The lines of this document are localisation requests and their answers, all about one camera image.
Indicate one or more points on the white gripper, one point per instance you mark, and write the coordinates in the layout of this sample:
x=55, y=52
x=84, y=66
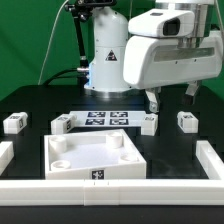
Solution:
x=152, y=63

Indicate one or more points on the white square tabletop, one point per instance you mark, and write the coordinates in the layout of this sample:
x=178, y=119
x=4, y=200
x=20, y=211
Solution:
x=95, y=155

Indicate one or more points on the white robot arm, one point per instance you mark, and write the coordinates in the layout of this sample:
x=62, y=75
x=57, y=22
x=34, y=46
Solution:
x=111, y=36

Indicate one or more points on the white fiducial marker sheet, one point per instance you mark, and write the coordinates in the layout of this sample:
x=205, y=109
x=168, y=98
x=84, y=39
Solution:
x=108, y=118

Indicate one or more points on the white U-shaped obstacle fence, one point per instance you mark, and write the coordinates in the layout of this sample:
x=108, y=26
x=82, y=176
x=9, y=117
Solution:
x=111, y=192

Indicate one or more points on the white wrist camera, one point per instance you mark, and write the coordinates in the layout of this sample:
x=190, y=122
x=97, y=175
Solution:
x=162, y=23

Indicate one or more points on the black camera stand pole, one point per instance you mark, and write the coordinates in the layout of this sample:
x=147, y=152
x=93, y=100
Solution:
x=81, y=11

